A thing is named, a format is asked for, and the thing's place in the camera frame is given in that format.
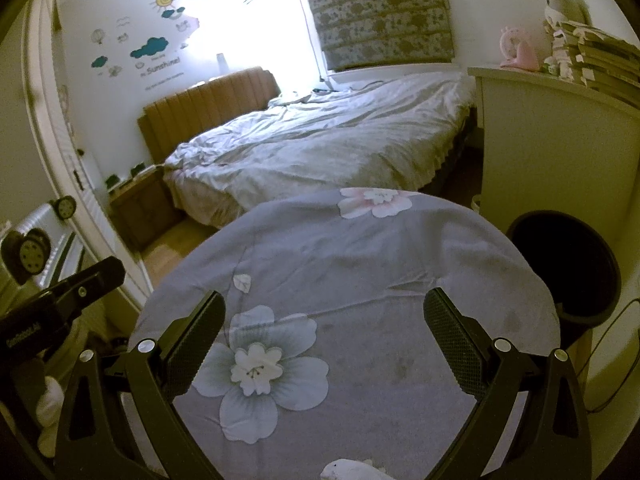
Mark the black eared round clip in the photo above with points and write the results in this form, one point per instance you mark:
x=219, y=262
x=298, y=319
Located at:
x=30, y=255
x=65, y=207

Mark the brown padded headboard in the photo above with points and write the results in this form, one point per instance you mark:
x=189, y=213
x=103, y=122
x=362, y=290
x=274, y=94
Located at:
x=210, y=100

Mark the bed with white duvet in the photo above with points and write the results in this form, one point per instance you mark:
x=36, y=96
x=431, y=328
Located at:
x=325, y=135

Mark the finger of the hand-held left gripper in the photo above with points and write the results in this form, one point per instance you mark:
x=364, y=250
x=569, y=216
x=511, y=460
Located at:
x=95, y=282

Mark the white cabinet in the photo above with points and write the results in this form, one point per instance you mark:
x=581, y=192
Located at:
x=540, y=150

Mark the sun wall sticker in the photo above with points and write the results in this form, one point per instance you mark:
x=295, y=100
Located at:
x=165, y=0

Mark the black trash bin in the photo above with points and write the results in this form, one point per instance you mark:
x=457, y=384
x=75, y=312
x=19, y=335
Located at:
x=560, y=260

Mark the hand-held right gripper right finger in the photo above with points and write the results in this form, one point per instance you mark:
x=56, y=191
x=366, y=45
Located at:
x=452, y=332

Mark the grey floral tablecloth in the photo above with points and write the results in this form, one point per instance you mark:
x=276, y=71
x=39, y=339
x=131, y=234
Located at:
x=350, y=270

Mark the white crumpled cloth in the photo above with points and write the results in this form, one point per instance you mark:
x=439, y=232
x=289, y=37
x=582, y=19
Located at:
x=350, y=471

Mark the pink desk fan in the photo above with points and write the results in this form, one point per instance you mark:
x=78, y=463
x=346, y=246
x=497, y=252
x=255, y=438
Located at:
x=522, y=55

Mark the small white container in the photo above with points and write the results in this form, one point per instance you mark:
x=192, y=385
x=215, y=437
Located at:
x=476, y=202

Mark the large blue cloud sticker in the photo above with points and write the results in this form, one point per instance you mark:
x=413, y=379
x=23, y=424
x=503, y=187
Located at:
x=149, y=47

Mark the wooden nightstand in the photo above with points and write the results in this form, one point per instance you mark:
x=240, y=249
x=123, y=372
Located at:
x=145, y=210

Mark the stack of books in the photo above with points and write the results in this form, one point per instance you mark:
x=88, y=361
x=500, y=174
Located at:
x=605, y=60

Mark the small dark nightstand item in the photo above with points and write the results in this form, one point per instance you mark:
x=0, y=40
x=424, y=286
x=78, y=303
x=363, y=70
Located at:
x=136, y=170
x=114, y=180

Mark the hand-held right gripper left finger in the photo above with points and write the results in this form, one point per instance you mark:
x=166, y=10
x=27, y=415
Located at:
x=195, y=330

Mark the floral roman blind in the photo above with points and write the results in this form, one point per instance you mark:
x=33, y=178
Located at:
x=375, y=10

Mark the small blue cloud sticker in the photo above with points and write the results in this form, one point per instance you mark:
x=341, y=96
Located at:
x=100, y=61

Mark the grey plush toy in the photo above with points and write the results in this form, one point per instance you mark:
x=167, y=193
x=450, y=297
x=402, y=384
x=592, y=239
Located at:
x=565, y=2

